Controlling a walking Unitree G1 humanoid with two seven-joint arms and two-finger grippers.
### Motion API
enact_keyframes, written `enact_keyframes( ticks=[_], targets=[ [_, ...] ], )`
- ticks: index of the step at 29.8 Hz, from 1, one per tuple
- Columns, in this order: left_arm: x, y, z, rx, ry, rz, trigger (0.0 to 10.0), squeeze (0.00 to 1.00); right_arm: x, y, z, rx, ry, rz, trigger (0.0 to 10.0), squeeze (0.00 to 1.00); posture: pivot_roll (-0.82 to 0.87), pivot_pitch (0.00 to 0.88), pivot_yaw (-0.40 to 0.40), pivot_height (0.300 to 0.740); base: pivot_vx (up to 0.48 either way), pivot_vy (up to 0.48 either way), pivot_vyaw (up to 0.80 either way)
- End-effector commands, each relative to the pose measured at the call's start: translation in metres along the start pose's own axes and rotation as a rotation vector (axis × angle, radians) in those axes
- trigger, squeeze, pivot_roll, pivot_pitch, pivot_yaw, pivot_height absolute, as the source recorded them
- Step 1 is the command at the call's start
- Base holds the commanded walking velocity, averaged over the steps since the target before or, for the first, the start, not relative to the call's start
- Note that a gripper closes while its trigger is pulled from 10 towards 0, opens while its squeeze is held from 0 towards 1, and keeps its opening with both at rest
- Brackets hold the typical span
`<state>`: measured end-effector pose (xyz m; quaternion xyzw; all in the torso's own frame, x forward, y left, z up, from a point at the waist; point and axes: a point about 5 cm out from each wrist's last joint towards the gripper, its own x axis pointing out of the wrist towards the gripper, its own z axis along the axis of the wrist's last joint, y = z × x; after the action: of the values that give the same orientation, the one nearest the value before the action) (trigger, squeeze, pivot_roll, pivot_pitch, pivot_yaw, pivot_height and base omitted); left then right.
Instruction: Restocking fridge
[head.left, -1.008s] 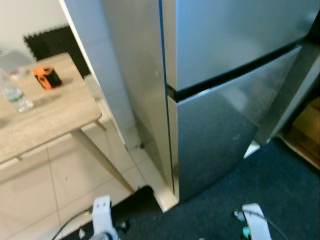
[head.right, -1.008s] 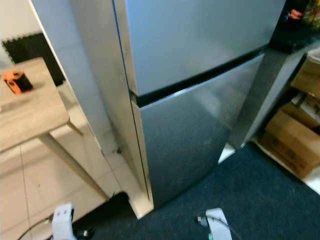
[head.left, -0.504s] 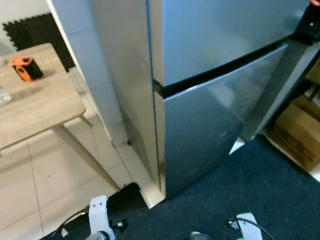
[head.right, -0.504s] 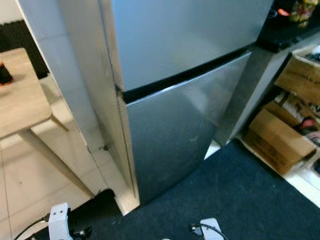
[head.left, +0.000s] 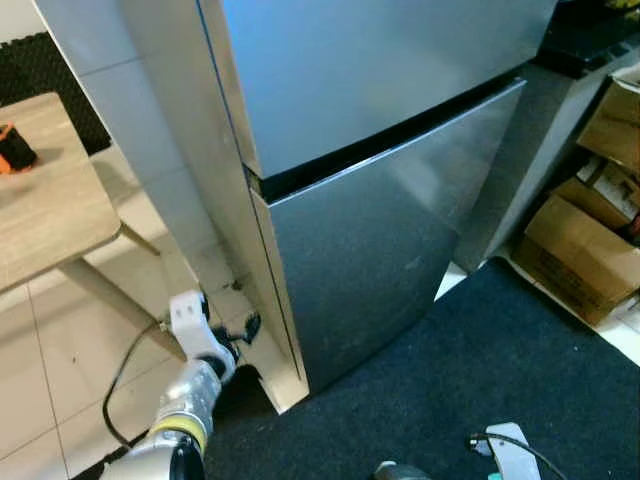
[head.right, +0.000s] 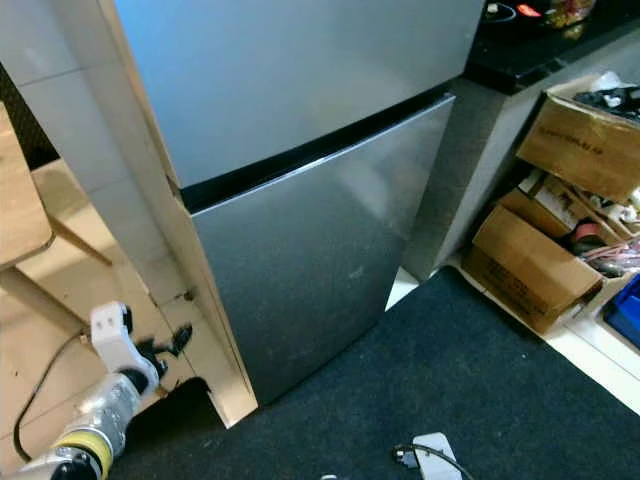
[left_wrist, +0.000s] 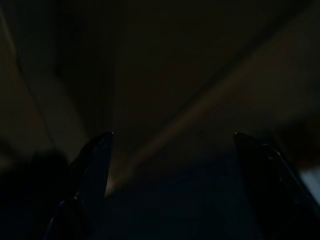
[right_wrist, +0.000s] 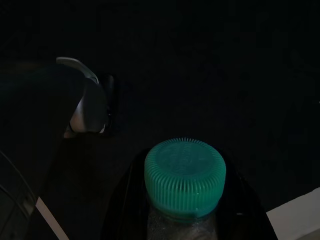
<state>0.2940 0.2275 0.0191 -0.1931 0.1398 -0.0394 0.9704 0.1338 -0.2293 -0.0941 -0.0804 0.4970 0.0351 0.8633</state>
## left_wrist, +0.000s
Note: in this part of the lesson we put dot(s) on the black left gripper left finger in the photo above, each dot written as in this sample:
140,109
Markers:
90,180

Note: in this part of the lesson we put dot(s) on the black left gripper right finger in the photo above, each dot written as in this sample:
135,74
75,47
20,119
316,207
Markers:
272,195

